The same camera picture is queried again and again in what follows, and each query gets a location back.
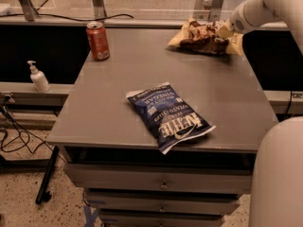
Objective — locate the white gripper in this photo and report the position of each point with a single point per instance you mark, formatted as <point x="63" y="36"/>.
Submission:
<point x="239" y="22"/>

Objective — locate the brown chip bag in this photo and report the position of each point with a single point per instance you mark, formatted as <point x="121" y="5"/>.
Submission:
<point x="202" y="38"/>

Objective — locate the blue kettle chip bag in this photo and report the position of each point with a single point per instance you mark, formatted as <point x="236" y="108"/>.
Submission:
<point x="167" y="116"/>

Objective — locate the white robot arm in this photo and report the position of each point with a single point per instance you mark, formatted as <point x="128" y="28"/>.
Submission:
<point x="277" y="182"/>

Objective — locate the red soda can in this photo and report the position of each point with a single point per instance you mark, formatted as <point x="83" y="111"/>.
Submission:
<point x="97" y="39"/>

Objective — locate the grey drawer cabinet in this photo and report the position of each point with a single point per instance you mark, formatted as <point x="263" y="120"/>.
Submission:
<point x="114" y="158"/>

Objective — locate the white pump bottle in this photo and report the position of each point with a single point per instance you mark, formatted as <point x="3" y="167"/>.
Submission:
<point x="38" y="78"/>

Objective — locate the black metal floor bar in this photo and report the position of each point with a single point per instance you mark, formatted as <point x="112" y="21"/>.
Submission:
<point x="43" y="195"/>

